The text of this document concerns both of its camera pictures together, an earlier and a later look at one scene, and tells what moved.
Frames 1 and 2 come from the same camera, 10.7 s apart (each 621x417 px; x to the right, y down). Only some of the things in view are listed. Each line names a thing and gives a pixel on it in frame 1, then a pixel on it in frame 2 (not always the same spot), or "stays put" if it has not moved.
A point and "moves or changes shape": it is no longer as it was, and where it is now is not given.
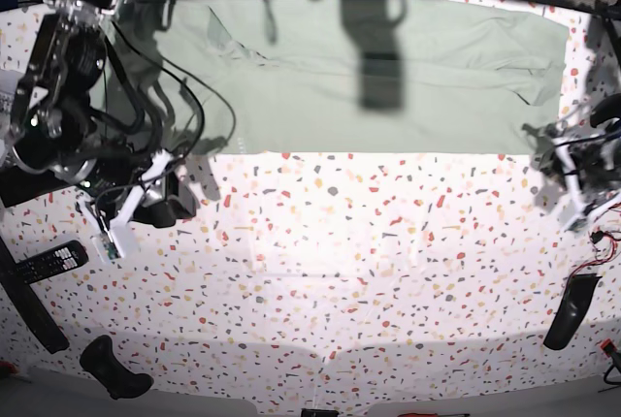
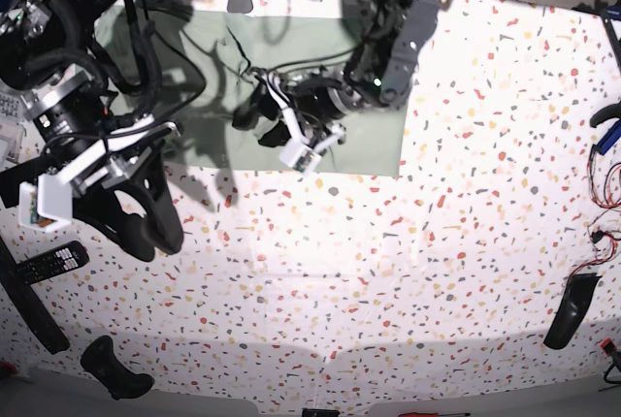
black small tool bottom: [318, 412] stays put
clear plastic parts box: [9, 83] stays put
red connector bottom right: [608, 346] stays put
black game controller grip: [100, 361] stays put
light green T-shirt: [346, 76] moves or changes shape
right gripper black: [589, 158] → [325, 99]
